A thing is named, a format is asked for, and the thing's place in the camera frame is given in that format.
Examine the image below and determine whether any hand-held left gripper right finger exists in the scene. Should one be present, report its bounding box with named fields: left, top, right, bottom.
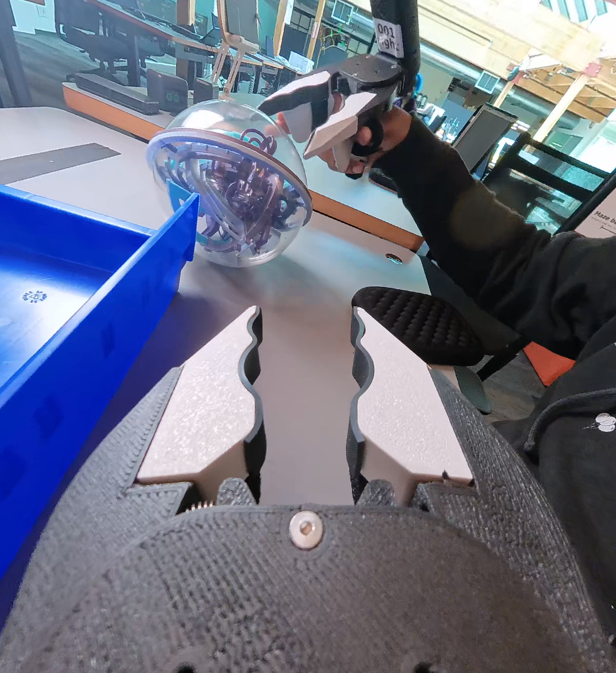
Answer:
left=347, top=308, right=475, bottom=491

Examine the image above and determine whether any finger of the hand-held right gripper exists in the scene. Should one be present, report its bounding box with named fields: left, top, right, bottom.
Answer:
left=303, top=90, right=398, bottom=162
left=260, top=72, right=338, bottom=145

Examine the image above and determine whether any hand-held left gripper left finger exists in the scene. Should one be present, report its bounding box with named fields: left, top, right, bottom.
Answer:
left=137, top=307, right=263, bottom=488

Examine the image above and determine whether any clear plastic maze ball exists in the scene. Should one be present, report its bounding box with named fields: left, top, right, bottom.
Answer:
left=148, top=100, right=312, bottom=267

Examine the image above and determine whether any blue plastic bin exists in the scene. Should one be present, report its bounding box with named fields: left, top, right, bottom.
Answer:
left=0, top=176, right=200, bottom=632

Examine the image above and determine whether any person's right forearm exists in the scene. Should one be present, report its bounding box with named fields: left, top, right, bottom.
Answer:
left=377, top=118, right=616, bottom=360

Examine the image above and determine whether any person's right hand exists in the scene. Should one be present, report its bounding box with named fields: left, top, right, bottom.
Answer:
left=329, top=106, right=414, bottom=177

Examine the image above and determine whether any grey desk with wooden edge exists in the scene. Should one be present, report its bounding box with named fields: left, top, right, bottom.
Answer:
left=61, top=79, right=426, bottom=253

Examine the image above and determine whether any black mesh pad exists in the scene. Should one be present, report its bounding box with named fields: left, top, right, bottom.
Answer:
left=353, top=286, right=487, bottom=367

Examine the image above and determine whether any person's black sweatshirt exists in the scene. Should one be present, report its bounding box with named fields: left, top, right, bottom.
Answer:
left=495, top=311, right=616, bottom=663

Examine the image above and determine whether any flat black box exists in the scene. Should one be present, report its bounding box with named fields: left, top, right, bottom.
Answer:
left=74, top=72, right=163, bottom=114

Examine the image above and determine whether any black strip on table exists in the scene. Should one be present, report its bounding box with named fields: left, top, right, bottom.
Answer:
left=0, top=144, right=121, bottom=186

